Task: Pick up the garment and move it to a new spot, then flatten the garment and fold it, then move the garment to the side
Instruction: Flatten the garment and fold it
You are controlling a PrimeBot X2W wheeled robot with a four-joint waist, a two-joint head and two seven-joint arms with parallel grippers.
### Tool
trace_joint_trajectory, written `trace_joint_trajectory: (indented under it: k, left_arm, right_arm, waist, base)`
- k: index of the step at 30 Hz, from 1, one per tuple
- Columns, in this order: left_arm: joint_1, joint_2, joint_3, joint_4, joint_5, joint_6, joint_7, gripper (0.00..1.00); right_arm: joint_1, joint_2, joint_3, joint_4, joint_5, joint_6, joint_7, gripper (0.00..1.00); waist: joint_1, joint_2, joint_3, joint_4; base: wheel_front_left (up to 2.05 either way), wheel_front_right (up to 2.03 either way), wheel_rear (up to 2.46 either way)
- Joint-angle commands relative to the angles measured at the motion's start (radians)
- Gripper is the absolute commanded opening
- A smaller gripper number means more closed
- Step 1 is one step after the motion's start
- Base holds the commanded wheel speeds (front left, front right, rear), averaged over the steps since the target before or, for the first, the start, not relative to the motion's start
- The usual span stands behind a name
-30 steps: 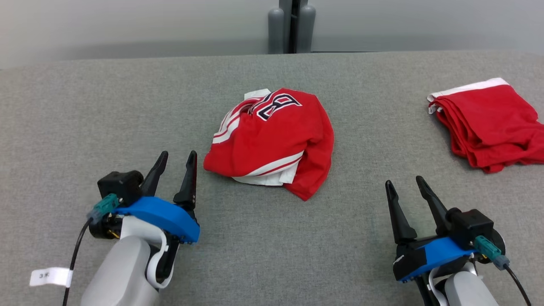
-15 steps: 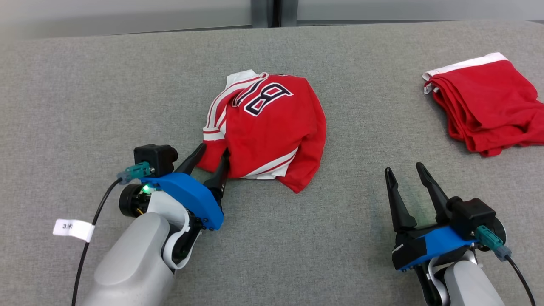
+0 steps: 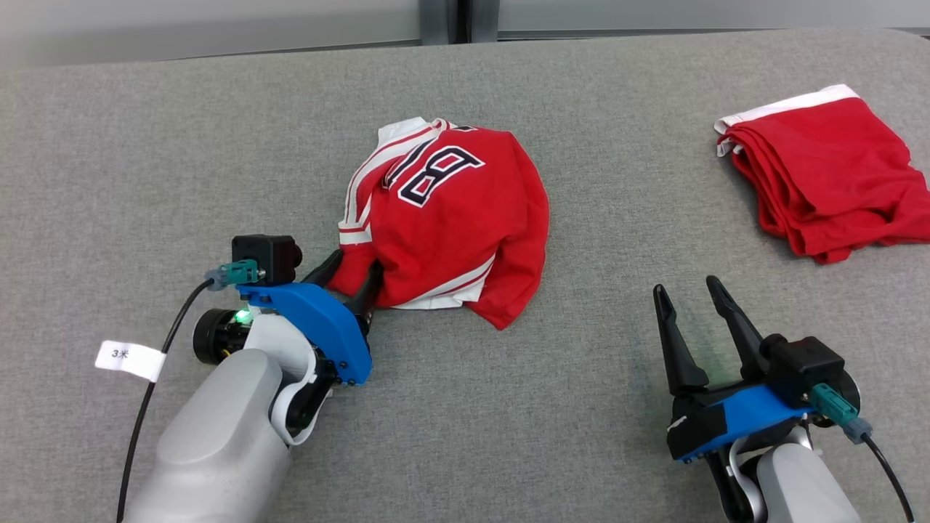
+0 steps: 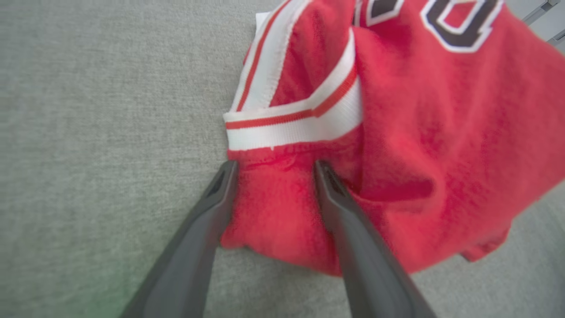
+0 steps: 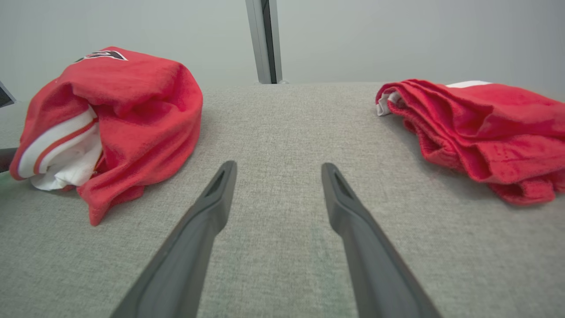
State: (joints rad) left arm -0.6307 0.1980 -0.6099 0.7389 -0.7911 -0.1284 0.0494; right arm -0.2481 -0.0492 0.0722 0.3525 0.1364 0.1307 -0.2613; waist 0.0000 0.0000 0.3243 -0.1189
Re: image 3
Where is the red shorts white waistband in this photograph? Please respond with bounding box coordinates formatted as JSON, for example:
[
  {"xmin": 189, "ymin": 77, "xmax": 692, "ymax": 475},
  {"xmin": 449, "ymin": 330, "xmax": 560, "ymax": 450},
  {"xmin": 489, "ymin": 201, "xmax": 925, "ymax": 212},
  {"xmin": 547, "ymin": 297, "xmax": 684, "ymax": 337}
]
[{"xmin": 714, "ymin": 84, "xmax": 930, "ymax": 264}]

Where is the grey rounded post bumper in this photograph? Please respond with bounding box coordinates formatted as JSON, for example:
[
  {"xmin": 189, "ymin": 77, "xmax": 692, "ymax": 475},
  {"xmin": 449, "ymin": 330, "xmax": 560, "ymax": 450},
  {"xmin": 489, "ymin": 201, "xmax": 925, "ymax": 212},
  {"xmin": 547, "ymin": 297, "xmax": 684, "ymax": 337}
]
[
  {"xmin": 469, "ymin": 0, "xmax": 501, "ymax": 43},
  {"xmin": 420, "ymin": 0, "xmax": 457, "ymax": 46}
]

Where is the red white lettered jersey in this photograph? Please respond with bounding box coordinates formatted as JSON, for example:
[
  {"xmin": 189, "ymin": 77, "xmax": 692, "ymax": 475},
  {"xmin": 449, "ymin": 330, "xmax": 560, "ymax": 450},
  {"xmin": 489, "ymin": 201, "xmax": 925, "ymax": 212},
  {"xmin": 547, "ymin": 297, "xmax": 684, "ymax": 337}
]
[{"xmin": 328, "ymin": 116, "xmax": 551, "ymax": 331}]

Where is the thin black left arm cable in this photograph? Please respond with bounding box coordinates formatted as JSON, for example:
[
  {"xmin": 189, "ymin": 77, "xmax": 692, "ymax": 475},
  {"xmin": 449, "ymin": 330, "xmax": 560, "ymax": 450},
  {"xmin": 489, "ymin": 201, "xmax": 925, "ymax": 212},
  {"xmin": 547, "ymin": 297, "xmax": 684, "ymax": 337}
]
[{"xmin": 116, "ymin": 280, "xmax": 215, "ymax": 523}]

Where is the teal left cable connector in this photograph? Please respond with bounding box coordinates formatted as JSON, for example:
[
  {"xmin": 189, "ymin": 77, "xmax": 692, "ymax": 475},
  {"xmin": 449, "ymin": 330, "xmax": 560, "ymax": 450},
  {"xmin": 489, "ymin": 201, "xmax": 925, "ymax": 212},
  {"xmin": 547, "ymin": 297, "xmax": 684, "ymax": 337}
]
[{"xmin": 204, "ymin": 259, "xmax": 260, "ymax": 291}]

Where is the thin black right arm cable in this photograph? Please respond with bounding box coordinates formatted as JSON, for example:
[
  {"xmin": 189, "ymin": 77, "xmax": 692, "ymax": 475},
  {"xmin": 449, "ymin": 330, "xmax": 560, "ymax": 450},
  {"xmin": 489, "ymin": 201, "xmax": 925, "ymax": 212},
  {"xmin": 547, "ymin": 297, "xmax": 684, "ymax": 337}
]
[{"xmin": 861, "ymin": 434, "xmax": 916, "ymax": 523}]

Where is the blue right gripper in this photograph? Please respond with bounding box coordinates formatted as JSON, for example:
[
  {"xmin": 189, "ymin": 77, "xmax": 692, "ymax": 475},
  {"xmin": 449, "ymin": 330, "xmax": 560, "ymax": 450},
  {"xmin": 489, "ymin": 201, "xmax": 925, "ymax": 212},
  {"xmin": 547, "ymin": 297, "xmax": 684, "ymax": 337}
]
[{"xmin": 652, "ymin": 275, "xmax": 811, "ymax": 463}]

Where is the teal cable connector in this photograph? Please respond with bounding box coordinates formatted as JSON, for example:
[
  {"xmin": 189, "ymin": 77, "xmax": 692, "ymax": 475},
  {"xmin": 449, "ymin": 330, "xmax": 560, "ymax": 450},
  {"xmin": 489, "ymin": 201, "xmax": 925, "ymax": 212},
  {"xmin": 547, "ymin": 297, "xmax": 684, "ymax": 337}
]
[
  {"xmin": 204, "ymin": 259, "xmax": 260, "ymax": 291},
  {"xmin": 808, "ymin": 384, "xmax": 873, "ymax": 444}
]

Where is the white left cable tag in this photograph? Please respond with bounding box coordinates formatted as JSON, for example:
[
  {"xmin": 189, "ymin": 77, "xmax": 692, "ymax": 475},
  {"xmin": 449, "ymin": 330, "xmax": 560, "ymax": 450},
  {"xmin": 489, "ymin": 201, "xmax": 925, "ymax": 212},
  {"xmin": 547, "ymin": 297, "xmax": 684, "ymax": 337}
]
[{"xmin": 94, "ymin": 340, "xmax": 166, "ymax": 383}]

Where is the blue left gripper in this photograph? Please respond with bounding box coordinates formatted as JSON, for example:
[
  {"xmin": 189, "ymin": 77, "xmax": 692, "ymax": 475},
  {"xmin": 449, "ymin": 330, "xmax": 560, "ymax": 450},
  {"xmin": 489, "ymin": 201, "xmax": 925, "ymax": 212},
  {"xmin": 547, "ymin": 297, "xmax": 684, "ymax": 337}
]
[{"xmin": 236, "ymin": 249, "xmax": 384, "ymax": 386}]

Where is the teal right cable connector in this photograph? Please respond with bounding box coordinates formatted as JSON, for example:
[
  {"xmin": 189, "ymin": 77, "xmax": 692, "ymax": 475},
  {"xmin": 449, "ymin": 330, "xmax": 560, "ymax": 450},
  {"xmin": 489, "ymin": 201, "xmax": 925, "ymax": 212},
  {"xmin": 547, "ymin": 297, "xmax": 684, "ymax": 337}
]
[{"xmin": 808, "ymin": 384, "xmax": 873, "ymax": 444}]

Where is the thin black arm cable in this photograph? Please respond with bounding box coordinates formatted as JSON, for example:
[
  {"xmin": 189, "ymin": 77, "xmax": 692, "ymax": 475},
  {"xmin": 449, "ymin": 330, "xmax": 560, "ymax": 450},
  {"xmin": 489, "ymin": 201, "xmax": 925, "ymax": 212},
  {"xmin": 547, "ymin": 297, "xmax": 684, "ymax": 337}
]
[
  {"xmin": 861, "ymin": 434, "xmax": 916, "ymax": 523},
  {"xmin": 116, "ymin": 280, "xmax": 215, "ymax": 523}
]

